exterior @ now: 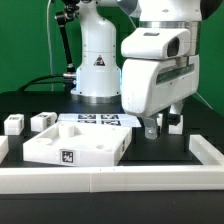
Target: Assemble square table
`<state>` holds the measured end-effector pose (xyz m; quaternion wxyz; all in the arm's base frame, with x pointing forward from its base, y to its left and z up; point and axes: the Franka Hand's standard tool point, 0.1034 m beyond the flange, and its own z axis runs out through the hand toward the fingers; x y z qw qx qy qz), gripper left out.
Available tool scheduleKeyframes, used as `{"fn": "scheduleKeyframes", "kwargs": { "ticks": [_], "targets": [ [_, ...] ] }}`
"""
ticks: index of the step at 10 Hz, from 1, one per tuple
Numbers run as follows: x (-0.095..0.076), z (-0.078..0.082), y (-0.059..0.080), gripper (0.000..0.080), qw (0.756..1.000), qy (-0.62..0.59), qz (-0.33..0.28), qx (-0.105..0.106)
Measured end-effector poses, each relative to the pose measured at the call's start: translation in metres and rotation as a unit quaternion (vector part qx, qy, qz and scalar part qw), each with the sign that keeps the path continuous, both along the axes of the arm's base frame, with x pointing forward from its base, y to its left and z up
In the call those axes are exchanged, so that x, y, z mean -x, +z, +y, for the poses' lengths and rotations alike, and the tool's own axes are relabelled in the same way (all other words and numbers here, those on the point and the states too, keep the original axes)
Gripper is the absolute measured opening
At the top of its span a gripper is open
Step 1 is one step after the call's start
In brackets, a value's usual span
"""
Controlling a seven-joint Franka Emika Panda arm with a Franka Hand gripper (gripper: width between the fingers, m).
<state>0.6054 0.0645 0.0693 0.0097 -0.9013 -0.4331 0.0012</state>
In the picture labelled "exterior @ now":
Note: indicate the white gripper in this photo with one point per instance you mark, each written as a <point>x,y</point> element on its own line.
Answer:
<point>151,86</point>

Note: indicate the white square table top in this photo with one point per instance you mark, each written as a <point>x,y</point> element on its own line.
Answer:
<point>78,144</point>

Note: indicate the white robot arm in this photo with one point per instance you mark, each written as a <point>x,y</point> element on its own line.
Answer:
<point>98,78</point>

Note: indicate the white sheet with fiducial markers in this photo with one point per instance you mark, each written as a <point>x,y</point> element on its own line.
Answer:
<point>109,119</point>

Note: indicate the white workspace frame wall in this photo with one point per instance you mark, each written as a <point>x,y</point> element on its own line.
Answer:
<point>207,175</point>

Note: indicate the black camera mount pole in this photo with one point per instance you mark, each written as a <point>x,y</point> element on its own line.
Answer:
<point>62,18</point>

